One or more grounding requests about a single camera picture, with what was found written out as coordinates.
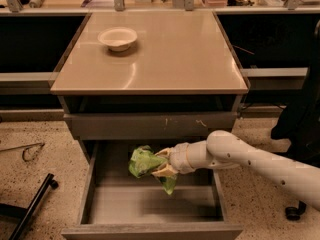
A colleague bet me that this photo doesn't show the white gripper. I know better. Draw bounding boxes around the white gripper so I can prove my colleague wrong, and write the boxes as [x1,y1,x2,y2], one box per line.
[152,143,195,177]

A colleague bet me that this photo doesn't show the green rice chip bag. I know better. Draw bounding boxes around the green rice chip bag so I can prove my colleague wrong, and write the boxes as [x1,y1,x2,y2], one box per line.
[128,145,178,195]

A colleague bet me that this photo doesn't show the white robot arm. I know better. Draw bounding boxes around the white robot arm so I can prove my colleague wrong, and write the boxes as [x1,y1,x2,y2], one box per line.
[152,130,320,210]

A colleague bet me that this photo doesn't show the closed grey top drawer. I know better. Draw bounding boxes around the closed grey top drawer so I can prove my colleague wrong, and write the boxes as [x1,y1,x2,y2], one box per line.
[64,112,237,140]

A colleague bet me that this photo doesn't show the open grey middle drawer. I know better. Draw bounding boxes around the open grey middle drawer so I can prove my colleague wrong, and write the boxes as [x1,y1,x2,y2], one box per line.
[62,141,243,240]

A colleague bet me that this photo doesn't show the grey drawer cabinet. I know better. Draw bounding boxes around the grey drawer cabinet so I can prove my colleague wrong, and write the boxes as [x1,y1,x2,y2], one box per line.
[49,9,250,240]

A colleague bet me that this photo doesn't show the white paper bowl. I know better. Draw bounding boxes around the white paper bowl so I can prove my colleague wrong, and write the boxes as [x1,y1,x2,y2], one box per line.
[98,27,137,52]

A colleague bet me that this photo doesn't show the black office chair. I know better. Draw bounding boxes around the black office chair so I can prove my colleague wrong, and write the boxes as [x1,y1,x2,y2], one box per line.
[270,18,320,222]

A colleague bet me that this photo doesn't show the black metal stand leg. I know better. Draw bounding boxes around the black metal stand leg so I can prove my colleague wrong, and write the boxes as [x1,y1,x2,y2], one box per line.
[0,173,59,240]

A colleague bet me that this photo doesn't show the thin cable on floor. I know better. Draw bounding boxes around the thin cable on floor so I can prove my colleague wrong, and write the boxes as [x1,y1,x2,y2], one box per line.
[0,141,46,163]

